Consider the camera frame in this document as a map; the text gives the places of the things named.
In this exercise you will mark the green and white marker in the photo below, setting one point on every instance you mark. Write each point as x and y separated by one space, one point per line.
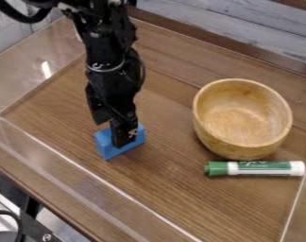
256 168

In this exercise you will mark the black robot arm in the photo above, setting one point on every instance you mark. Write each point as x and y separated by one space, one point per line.
103 25

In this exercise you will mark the blue rectangular block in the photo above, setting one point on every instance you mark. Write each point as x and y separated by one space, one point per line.
103 143

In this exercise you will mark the clear acrylic tray walls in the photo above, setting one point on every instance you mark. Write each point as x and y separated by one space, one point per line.
149 195

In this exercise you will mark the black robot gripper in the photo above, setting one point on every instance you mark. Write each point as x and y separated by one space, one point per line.
109 91

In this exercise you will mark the light wooden bowl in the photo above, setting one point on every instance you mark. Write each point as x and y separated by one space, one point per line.
241 118

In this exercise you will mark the black metal stand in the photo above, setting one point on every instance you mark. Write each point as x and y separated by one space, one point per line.
19 226

